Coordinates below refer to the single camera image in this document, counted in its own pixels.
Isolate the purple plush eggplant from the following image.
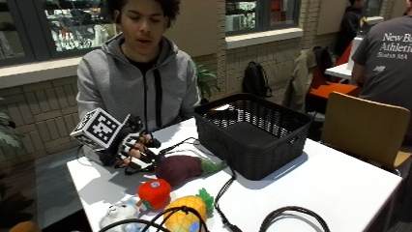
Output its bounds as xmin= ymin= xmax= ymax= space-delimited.
xmin=154 ymin=155 xmax=229 ymax=188

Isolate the white cube with black markers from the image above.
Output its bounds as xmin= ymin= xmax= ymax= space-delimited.
xmin=70 ymin=107 xmax=131 ymax=151

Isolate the red plush apple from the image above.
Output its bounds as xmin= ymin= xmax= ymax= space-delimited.
xmin=135 ymin=179 xmax=173 ymax=211

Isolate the white plush toy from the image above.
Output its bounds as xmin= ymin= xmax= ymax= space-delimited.
xmin=98 ymin=200 xmax=142 ymax=230

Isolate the the person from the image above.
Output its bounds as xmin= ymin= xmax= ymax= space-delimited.
xmin=75 ymin=0 xmax=203 ymax=132

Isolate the yellow plush pineapple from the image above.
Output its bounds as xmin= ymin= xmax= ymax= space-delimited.
xmin=163 ymin=188 xmax=215 ymax=232

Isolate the green potted plant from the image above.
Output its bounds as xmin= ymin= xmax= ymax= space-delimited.
xmin=195 ymin=63 xmax=222 ymax=104

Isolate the black plastic basket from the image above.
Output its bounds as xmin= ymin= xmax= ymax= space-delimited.
xmin=194 ymin=93 xmax=314 ymax=182

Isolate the leafy plant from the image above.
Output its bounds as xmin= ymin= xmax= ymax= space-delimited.
xmin=0 ymin=110 xmax=23 ymax=153

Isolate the black backpack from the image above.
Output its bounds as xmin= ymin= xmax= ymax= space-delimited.
xmin=242 ymin=61 xmax=274 ymax=99

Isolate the beige jacket on chair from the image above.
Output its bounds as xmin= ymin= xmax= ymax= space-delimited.
xmin=282 ymin=48 xmax=319 ymax=112

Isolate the orange chair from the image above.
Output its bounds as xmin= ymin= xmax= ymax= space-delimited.
xmin=309 ymin=41 xmax=361 ymax=114

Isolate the wooden chair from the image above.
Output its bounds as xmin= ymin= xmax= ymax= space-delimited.
xmin=321 ymin=91 xmax=412 ymax=169

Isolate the white table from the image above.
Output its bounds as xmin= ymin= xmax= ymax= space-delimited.
xmin=323 ymin=36 xmax=365 ymax=81

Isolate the looped black cable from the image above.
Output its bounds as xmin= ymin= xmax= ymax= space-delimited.
xmin=97 ymin=205 xmax=333 ymax=232

